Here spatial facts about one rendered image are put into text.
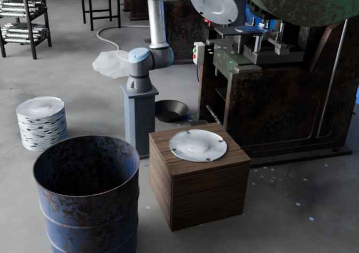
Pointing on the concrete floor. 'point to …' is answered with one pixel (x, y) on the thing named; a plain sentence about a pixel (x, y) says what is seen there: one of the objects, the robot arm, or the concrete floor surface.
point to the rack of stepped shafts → (20, 10)
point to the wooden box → (197, 181)
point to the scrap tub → (89, 194)
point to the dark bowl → (170, 110)
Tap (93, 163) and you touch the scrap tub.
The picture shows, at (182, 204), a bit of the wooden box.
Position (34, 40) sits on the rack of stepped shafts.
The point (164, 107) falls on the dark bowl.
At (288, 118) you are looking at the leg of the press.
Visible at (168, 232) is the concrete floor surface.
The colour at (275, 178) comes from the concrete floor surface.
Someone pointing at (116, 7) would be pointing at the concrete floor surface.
